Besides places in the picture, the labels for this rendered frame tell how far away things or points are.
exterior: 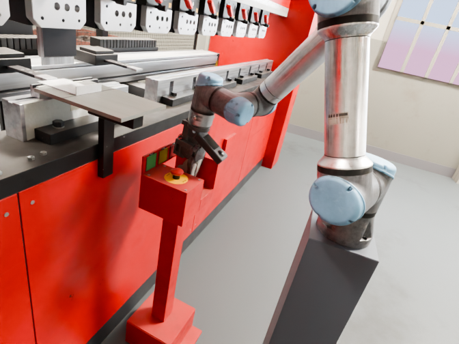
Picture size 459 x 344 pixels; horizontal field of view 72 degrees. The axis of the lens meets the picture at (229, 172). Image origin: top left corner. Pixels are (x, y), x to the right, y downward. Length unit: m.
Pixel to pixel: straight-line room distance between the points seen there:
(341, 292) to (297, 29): 2.25
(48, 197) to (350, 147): 0.70
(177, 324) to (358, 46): 1.17
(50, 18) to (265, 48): 2.21
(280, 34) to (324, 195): 2.28
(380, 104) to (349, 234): 3.47
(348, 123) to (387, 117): 3.63
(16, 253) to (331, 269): 0.77
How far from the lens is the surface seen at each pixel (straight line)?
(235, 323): 1.62
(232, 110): 0.85
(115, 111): 0.79
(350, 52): 0.69
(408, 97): 4.31
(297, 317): 1.06
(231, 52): 3.01
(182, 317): 1.44
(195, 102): 0.95
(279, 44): 2.88
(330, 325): 1.06
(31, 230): 0.89
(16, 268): 0.92
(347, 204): 0.70
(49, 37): 0.95
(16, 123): 0.93
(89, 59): 1.35
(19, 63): 1.14
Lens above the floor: 1.25
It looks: 26 degrees down
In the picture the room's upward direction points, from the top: 12 degrees clockwise
